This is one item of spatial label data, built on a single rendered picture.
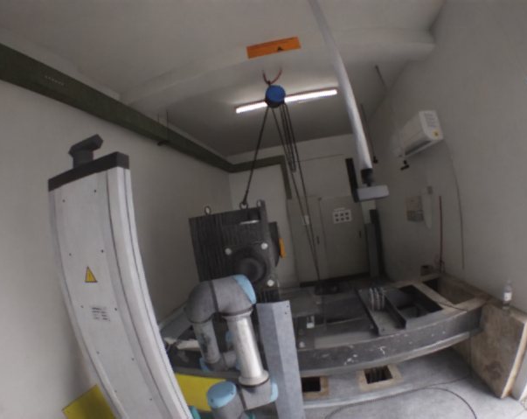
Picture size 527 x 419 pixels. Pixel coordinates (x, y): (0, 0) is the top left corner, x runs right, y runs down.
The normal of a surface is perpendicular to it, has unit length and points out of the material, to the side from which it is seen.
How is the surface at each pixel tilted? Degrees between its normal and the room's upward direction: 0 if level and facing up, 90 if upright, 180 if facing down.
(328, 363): 90
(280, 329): 90
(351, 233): 90
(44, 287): 90
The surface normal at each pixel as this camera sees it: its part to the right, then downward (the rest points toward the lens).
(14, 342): 0.97, -0.16
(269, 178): -0.18, 0.00
